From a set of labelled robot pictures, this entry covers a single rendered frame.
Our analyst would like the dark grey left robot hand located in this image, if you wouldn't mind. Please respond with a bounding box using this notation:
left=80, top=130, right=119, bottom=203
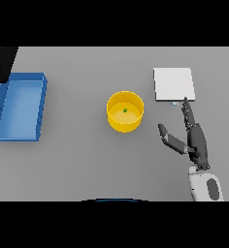
left=0, top=46, right=19, bottom=101

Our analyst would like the pale square measuring scale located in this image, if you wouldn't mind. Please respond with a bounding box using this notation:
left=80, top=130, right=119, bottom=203
left=152, top=67, right=197, bottom=107

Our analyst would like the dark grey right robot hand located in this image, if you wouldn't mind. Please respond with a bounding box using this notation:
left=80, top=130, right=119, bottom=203
left=157, top=97, right=212, bottom=171

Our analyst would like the yellow bowl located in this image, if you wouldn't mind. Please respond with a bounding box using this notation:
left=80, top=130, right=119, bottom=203
left=106, top=90, right=146, bottom=134

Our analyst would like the blue tray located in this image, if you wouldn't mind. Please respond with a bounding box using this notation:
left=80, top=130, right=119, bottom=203
left=0, top=72, right=49, bottom=142

